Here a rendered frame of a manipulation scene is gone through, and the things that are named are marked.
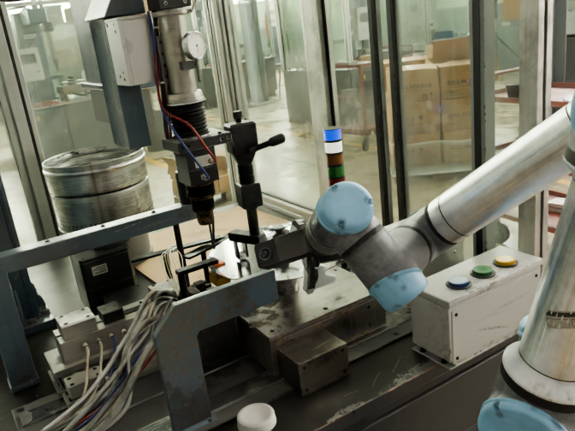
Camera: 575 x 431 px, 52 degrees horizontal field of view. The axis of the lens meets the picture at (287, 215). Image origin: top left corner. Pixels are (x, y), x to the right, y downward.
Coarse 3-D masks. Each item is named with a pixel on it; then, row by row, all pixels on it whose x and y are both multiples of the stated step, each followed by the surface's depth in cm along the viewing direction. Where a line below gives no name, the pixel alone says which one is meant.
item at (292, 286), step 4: (284, 280) 132; (288, 280) 132; (292, 280) 133; (296, 280) 134; (276, 284) 133; (280, 284) 133; (284, 284) 132; (288, 284) 133; (292, 284) 133; (296, 284) 134; (280, 288) 133; (284, 288) 133; (288, 288) 133; (292, 288) 133; (296, 288) 134; (280, 292) 133; (284, 292) 133; (288, 292) 133; (292, 292) 133
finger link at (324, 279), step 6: (318, 270) 106; (324, 270) 107; (306, 276) 106; (318, 276) 108; (324, 276) 108; (330, 276) 108; (306, 282) 107; (318, 282) 109; (324, 282) 109; (330, 282) 110; (306, 288) 108; (312, 288) 108
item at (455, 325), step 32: (480, 256) 130; (512, 256) 128; (448, 288) 117; (480, 288) 116; (512, 288) 122; (416, 320) 122; (448, 320) 113; (480, 320) 118; (512, 320) 124; (448, 352) 116; (480, 352) 121
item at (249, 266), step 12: (288, 228) 145; (228, 240) 142; (216, 252) 135; (228, 252) 135; (252, 252) 133; (228, 264) 128; (240, 264) 127; (252, 264) 126; (288, 264) 124; (300, 264) 123; (324, 264) 122; (336, 264) 121; (228, 276) 122; (240, 276) 121; (276, 276) 119; (288, 276) 119; (300, 276) 118
